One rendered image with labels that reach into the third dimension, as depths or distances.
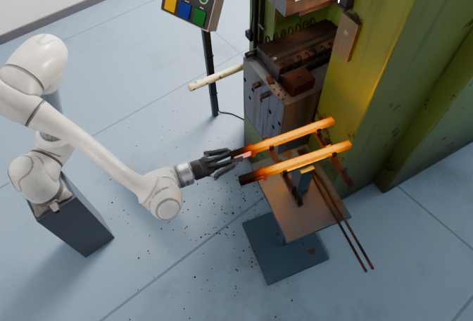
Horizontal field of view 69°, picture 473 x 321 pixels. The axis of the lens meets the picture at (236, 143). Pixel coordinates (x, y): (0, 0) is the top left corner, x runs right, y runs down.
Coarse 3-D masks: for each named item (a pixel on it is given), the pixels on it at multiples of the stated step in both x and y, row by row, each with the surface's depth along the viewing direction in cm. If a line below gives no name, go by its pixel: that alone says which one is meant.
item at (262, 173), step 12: (336, 144) 135; (348, 144) 135; (300, 156) 133; (312, 156) 132; (324, 156) 134; (264, 168) 129; (276, 168) 130; (288, 168) 131; (240, 180) 127; (252, 180) 130; (264, 180) 130
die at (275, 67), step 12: (324, 24) 178; (288, 36) 174; (300, 36) 172; (312, 36) 172; (264, 48) 169; (276, 48) 167; (312, 48) 167; (264, 60) 169; (276, 60) 161; (288, 60) 162; (300, 60) 162; (312, 60) 167; (276, 72) 163
